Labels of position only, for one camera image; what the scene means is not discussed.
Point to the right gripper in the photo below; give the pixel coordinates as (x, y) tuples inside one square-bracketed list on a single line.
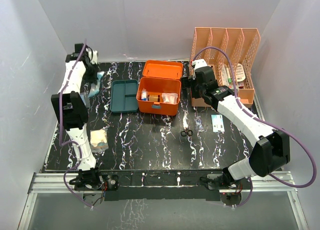
[(188, 83)]

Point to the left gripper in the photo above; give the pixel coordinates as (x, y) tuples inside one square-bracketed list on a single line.
[(93, 79)]

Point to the light blue long packet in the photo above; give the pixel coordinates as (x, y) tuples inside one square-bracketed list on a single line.
[(95, 87)]

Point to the white gauze pad pack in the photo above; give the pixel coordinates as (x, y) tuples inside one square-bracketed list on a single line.
[(170, 98)]

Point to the brown bottle orange cap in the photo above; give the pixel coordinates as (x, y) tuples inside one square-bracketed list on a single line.
[(154, 98)]

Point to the white blue small bottle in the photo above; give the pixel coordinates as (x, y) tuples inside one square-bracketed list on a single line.
[(144, 95)]

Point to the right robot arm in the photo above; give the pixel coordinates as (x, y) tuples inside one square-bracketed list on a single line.
[(271, 147)]

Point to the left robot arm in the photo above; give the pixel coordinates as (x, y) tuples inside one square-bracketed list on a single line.
[(71, 110)]

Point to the orange medicine box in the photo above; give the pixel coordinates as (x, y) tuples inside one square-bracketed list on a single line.
[(160, 77)]

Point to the clear bag blue items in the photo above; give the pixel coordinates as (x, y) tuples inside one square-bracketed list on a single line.
[(85, 98)]

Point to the teal divided tray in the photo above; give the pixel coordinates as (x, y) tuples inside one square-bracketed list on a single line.
[(123, 96)]

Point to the white blue sachet packet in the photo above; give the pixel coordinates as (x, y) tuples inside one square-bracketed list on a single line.
[(217, 123)]

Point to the white pill blister pack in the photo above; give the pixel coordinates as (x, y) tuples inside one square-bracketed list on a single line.
[(240, 73)]

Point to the peach desk file organizer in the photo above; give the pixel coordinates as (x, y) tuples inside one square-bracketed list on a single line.
[(241, 46)]

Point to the beige bandage bag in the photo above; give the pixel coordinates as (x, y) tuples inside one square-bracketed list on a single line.
[(98, 141)]

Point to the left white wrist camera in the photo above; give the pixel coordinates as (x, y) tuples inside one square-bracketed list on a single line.
[(94, 57)]

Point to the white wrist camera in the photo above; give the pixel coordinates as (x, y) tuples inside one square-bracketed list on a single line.
[(198, 63), (94, 57)]

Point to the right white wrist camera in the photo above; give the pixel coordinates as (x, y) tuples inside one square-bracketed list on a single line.
[(198, 63)]

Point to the black handled scissors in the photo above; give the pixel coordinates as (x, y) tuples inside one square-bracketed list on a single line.
[(186, 131)]

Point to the aluminium frame rail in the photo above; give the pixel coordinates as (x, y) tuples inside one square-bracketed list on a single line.
[(172, 204)]

